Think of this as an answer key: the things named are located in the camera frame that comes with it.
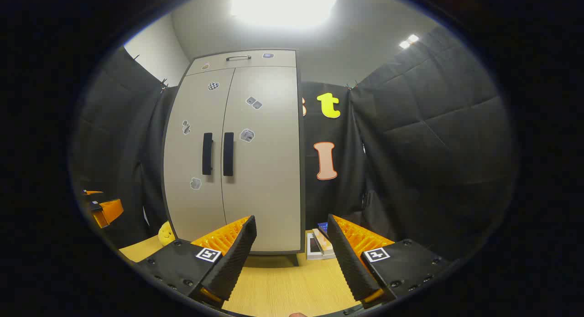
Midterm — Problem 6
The beige book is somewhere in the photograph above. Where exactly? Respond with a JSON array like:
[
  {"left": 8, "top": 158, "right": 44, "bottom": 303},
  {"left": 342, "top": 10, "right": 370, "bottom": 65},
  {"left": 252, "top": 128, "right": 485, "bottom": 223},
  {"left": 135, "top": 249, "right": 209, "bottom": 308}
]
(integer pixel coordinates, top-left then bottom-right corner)
[{"left": 313, "top": 228, "right": 336, "bottom": 256}]

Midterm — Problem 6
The grey cabinet door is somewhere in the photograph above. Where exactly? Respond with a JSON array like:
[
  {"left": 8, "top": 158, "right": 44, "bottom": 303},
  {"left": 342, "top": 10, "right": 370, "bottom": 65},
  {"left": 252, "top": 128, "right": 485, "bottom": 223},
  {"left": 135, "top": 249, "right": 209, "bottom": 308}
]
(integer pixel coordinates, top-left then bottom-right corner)
[
  {"left": 221, "top": 66, "right": 302, "bottom": 253},
  {"left": 163, "top": 68, "right": 235, "bottom": 242}
]

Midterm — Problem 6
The white book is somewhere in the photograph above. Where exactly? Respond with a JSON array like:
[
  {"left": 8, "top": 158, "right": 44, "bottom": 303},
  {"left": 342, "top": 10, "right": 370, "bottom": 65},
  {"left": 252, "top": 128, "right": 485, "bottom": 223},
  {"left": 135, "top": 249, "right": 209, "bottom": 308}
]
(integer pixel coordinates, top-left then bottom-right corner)
[{"left": 307, "top": 233, "right": 336, "bottom": 260}]

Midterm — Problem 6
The black door handle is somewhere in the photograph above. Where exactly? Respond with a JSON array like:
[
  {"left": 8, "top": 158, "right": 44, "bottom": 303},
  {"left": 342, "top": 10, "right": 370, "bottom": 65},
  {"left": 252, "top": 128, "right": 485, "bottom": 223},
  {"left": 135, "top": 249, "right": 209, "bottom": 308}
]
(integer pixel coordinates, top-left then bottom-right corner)
[
  {"left": 202, "top": 133, "right": 214, "bottom": 176},
  {"left": 223, "top": 132, "right": 235, "bottom": 177}
]

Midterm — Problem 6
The large ceiling light panel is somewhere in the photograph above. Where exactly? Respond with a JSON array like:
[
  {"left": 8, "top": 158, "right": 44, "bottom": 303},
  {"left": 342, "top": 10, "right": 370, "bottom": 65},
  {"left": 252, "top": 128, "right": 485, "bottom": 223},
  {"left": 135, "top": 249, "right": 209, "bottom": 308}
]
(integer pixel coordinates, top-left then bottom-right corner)
[{"left": 230, "top": 0, "right": 337, "bottom": 29}]

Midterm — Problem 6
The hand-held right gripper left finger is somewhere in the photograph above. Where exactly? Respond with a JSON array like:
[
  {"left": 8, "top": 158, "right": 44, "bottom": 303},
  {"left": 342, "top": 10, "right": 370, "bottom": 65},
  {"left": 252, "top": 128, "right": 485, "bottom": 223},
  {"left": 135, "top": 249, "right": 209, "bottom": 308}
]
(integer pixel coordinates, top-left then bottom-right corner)
[{"left": 132, "top": 215, "right": 257, "bottom": 308}]

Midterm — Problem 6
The black backdrop cloth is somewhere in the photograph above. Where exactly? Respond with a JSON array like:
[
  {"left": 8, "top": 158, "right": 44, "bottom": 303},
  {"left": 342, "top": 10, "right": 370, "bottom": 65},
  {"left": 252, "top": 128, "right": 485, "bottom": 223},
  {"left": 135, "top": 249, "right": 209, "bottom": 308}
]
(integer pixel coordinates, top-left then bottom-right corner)
[{"left": 73, "top": 25, "right": 518, "bottom": 263}]

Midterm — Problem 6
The yellow pineapple plush toy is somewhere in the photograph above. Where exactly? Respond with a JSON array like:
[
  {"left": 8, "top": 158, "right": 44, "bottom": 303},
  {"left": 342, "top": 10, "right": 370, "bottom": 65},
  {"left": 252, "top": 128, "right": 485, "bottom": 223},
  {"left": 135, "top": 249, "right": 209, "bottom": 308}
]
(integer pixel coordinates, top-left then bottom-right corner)
[{"left": 158, "top": 221, "right": 176, "bottom": 246}]

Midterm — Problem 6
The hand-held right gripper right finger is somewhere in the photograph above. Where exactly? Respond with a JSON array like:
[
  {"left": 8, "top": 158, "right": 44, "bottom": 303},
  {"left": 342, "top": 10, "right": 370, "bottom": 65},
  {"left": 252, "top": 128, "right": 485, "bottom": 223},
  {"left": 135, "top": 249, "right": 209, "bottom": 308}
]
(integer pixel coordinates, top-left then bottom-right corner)
[{"left": 327, "top": 214, "right": 450, "bottom": 308}]

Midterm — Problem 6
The grey double-door shoe cabinet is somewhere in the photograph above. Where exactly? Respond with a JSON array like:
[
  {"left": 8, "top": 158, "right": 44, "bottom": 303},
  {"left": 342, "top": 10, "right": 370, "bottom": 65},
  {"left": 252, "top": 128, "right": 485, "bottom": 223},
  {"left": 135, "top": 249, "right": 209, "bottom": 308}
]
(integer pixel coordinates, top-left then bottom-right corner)
[{"left": 162, "top": 49, "right": 305, "bottom": 266}]

